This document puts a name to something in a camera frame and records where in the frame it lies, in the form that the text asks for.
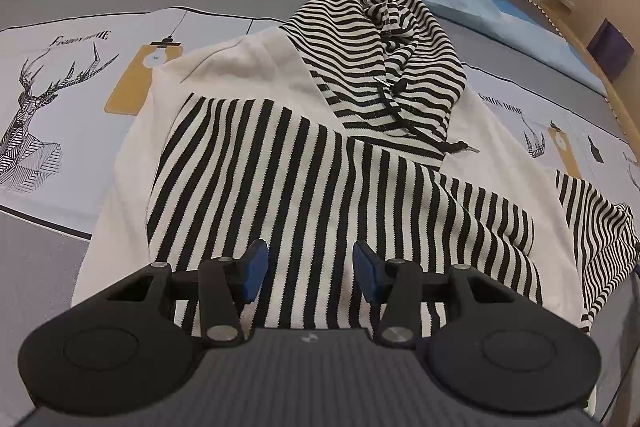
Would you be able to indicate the grey deer print bed sheet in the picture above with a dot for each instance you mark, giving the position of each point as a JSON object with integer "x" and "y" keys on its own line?
{"x": 65, "y": 107}

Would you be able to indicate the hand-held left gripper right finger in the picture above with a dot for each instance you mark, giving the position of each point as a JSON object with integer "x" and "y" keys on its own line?
{"x": 364, "y": 271}

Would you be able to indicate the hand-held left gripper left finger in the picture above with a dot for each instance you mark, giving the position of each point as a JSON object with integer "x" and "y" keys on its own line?
{"x": 255, "y": 269}

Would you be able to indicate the black white striped hoodie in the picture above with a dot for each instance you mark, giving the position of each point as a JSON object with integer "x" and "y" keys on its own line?
{"x": 320, "y": 167}

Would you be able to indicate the purple box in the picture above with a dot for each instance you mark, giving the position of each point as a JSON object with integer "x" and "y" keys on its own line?
{"x": 610, "y": 49}

